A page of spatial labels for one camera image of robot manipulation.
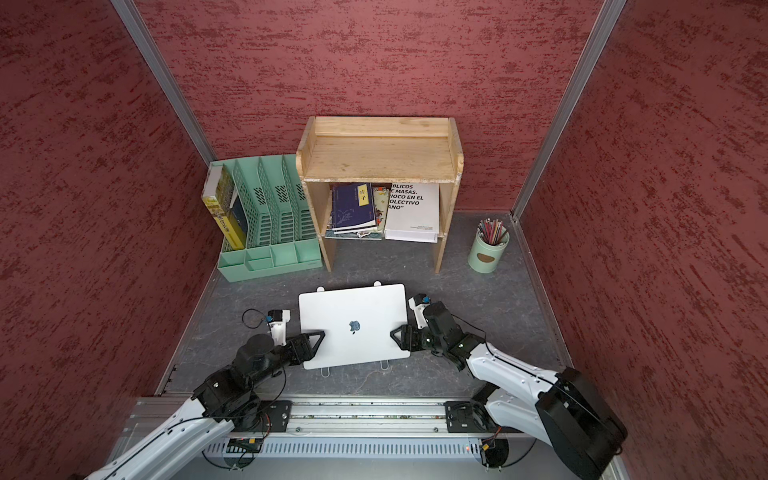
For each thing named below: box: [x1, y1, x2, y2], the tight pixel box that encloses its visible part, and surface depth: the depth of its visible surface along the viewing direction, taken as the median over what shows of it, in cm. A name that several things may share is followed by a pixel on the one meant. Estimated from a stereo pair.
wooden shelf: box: [296, 116, 465, 273], surface depth 79 cm
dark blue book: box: [332, 183, 376, 230], surface depth 91 cm
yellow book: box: [201, 195, 245, 250], surface depth 97 cm
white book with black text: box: [384, 183, 440, 243], surface depth 87 cm
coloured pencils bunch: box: [477, 218, 508, 245], surface depth 99 cm
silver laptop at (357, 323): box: [299, 284, 411, 370], surface depth 83 cm
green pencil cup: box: [467, 227, 510, 273], surface depth 99 cm
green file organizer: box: [210, 154, 323, 283], surface depth 105 cm
